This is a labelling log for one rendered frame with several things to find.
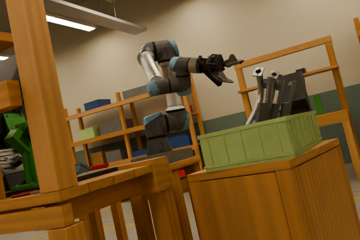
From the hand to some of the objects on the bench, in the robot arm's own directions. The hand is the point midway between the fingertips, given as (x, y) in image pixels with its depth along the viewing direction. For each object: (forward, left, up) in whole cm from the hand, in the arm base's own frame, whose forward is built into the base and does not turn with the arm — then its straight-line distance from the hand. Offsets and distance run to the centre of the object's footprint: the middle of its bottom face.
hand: (239, 72), depth 174 cm
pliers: (+69, -66, -35) cm, 101 cm away
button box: (+9, -98, -35) cm, 105 cm away
